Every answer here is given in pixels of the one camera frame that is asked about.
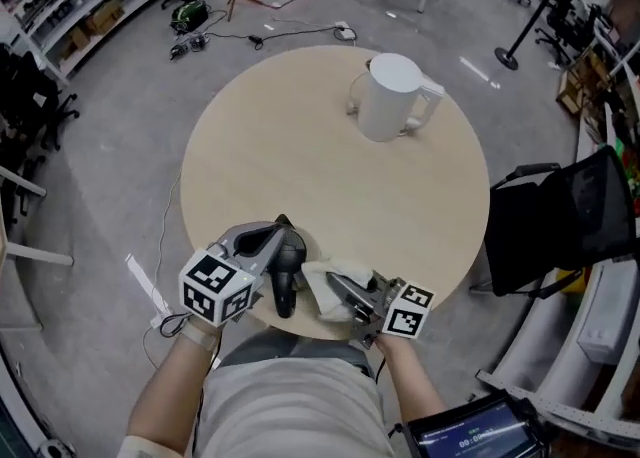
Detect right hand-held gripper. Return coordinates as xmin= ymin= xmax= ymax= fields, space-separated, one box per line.
xmin=325 ymin=269 xmax=436 ymax=351

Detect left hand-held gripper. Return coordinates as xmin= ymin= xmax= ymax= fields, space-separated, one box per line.
xmin=178 ymin=213 xmax=308 ymax=329

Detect white cloth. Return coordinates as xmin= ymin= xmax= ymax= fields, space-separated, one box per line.
xmin=300 ymin=257 xmax=377 ymax=323

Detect white kettle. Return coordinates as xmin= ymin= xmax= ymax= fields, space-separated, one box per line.
xmin=356 ymin=52 xmax=447 ymax=144

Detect person's right forearm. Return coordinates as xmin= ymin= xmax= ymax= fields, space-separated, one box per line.
xmin=373 ymin=333 xmax=447 ymax=428

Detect person's left forearm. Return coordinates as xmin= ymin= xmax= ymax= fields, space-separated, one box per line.
xmin=126 ymin=316 xmax=222 ymax=449

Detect person's grey trousers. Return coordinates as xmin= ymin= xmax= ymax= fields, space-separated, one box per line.
xmin=218 ymin=329 xmax=375 ymax=379

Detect beige wristband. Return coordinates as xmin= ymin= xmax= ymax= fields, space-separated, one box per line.
xmin=178 ymin=320 xmax=222 ymax=353

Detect person's light shirt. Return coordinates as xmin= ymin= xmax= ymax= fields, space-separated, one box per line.
xmin=195 ymin=355 xmax=397 ymax=458

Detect long white power strip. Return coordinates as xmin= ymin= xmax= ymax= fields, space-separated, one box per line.
xmin=123 ymin=252 xmax=175 ymax=331

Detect black tablet screen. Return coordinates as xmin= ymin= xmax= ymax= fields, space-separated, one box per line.
xmin=405 ymin=391 xmax=542 ymax=458

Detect black mesh office chair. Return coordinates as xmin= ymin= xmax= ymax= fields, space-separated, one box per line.
xmin=469 ymin=144 xmax=639 ymax=298

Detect green and black bag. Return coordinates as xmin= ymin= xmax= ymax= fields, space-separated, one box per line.
xmin=169 ymin=0 xmax=211 ymax=31

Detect white storage shelf with boxes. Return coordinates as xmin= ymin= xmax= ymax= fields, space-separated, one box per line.
xmin=0 ymin=0 xmax=168 ymax=85

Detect black power cable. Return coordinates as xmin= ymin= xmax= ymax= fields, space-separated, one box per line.
xmin=199 ymin=25 xmax=346 ymax=51

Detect white desk frame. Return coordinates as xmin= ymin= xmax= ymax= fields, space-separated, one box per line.
xmin=0 ymin=164 xmax=75 ymax=268

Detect black stanchion post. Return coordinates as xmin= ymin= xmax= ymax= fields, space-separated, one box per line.
xmin=493 ymin=0 xmax=553 ymax=71

